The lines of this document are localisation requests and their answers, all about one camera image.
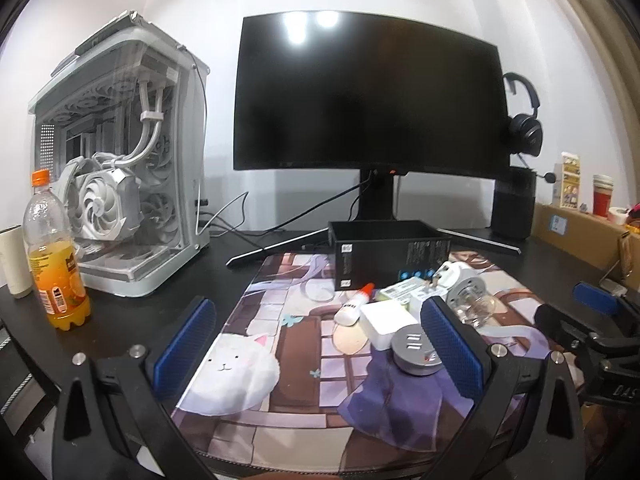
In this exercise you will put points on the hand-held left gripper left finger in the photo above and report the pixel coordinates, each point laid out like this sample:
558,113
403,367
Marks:
185,345

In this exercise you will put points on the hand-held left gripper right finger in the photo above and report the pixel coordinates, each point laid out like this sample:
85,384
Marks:
450,345

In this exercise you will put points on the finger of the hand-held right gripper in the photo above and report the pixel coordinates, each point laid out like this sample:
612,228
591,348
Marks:
595,300
562,327

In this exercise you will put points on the clear glass jar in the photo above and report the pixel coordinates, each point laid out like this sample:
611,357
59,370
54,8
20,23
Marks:
477,308

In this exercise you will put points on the white square charger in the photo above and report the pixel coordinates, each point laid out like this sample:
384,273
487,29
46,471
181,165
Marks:
387,322

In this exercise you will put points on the white glue bottle orange cap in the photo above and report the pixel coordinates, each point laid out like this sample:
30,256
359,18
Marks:
347,314

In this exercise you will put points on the black cardboard box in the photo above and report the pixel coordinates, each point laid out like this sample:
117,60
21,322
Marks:
380,260

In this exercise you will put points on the round grey socket hub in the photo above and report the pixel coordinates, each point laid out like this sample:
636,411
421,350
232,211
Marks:
410,352

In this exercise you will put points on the brown cardboard box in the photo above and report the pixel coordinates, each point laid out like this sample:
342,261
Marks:
590,235

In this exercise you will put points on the white plug adapter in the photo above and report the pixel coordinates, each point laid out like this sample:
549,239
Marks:
462,277

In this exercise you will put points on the white tape roll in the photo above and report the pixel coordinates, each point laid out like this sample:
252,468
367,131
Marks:
619,216

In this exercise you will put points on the red paper cup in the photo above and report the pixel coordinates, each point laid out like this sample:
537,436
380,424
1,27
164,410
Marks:
602,197

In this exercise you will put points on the printed desk mat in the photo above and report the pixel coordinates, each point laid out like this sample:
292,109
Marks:
300,340

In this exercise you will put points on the printed paper carton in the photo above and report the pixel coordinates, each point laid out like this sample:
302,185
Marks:
568,180

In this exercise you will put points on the black cylindrical speaker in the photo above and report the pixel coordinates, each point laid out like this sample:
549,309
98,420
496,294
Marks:
512,205

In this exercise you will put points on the orange juice bottle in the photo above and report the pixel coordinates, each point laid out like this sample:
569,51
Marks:
55,270

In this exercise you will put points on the black headphones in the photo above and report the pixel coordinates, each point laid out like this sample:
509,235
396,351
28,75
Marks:
525,132

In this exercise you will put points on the beige cup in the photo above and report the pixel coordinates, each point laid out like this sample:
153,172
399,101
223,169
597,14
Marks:
15,265

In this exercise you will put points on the white glass computer case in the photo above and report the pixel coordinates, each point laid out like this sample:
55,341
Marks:
125,160

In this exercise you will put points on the black curved monitor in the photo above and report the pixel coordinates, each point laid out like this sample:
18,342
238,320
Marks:
365,100

